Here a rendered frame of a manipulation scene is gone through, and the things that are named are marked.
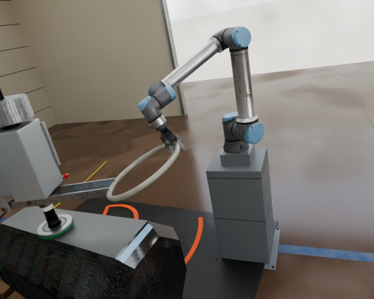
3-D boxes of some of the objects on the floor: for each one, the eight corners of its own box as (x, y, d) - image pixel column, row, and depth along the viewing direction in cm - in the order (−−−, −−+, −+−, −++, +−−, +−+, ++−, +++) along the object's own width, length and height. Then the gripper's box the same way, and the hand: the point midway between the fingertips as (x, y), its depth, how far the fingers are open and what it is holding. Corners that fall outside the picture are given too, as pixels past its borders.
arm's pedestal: (227, 224, 294) (214, 145, 261) (280, 228, 275) (274, 143, 242) (214, 263, 252) (196, 174, 219) (275, 270, 233) (267, 175, 200)
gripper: (165, 118, 177) (185, 147, 184) (149, 130, 175) (170, 159, 181) (170, 118, 169) (190, 149, 176) (153, 131, 167) (174, 161, 173)
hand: (180, 153), depth 175 cm, fingers closed on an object, 5 cm apart
